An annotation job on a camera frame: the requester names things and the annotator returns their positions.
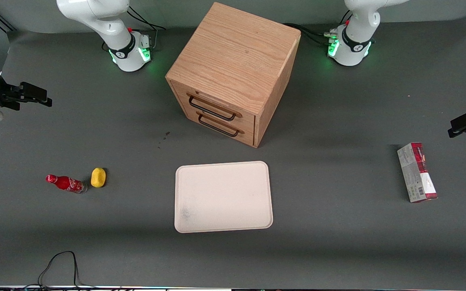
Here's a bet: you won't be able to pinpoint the red coke bottle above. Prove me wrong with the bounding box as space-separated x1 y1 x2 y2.
45 174 88 194

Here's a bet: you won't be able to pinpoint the cream rectangular tray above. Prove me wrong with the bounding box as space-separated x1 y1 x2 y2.
174 161 274 234

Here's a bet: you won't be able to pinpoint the red and grey carton box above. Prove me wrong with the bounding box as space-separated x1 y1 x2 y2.
397 142 438 203

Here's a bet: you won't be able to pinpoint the yellow lemon toy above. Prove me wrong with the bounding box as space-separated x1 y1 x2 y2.
91 167 107 188

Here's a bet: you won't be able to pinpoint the wooden drawer cabinet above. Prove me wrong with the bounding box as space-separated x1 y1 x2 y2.
165 2 301 148

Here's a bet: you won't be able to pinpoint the wooden drawer front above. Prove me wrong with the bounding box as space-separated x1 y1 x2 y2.
171 82 256 131
180 106 256 146

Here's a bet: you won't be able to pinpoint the black aluminium frame rail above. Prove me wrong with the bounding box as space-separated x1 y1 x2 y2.
0 6 16 33

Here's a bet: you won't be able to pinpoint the black base cables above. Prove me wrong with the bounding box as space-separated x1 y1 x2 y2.
102 5 167 51
284 11 353 46

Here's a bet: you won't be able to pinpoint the thin black looped floor cable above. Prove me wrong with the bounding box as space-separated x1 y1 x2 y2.
38 251 96 290

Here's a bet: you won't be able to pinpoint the wood and black wire handle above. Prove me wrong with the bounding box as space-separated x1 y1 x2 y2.
187 93 243 122
196 112 245 138

